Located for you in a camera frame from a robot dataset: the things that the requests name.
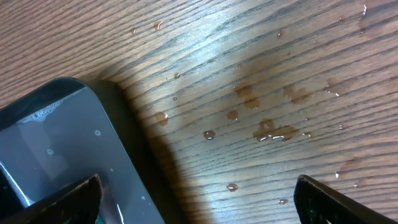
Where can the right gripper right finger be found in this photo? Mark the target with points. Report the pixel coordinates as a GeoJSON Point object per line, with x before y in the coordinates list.
{"type": "Point", "coordinates": [316, 203]}

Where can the green scrubbing sponge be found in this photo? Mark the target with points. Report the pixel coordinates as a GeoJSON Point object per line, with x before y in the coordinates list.
{"type": "Point", "coordinates": [99, 219]}

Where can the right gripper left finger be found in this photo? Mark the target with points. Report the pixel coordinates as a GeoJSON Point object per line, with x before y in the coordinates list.
{"type": "Point", "coordinates": [76, 203]}

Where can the black water tray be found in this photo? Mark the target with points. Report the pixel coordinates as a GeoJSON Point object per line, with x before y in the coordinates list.
{"type": "Point", "coordinates": [69, 129]}

